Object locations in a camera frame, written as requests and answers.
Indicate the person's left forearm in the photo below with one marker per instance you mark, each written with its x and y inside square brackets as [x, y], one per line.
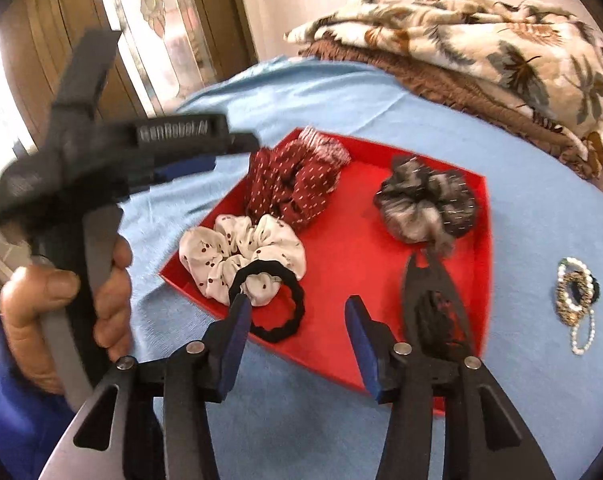
[11, 410]

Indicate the wooden door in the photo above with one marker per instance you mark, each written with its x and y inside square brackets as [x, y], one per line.
[221, 20]

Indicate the person's left hand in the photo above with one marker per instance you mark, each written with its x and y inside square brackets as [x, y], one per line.
[31, 305]

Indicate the red polka dot scrunchie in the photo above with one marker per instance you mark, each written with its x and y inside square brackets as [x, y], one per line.
[291, 185]

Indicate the red tray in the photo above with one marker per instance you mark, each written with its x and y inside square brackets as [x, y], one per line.
[361, 220]

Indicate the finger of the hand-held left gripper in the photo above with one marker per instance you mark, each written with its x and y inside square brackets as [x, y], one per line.
[244, 143]
[186, 168]

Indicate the white cherry print scrunchie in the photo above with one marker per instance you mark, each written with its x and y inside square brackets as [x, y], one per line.
[216, 255]

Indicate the black sheer dotted scrunchie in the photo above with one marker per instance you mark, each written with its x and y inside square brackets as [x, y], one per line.
[421, 200]

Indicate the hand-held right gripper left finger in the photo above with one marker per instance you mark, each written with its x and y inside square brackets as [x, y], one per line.
[234, 345]

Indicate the pink plaid scrunchie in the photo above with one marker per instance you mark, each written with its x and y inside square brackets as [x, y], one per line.
[329, 147]

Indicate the floral leaf print blanket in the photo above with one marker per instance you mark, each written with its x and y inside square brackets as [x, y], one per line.
[481, 25]

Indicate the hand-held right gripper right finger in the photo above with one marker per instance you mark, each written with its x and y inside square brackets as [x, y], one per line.
[364, 350]

